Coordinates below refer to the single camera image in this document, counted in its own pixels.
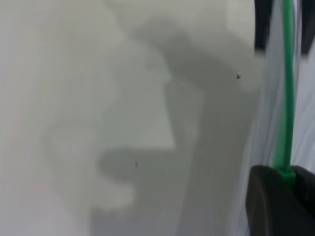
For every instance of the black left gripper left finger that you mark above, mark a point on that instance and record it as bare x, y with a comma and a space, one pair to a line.
268, 209

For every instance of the clear plastic zip bag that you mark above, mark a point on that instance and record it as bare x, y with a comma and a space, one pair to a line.
268, 110

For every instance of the green zipper slider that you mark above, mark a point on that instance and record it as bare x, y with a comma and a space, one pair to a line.
286, 175

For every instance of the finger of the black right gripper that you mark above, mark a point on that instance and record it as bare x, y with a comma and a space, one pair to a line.
308, 27
262, 24

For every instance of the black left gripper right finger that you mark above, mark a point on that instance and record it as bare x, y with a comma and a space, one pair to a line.
306, 204

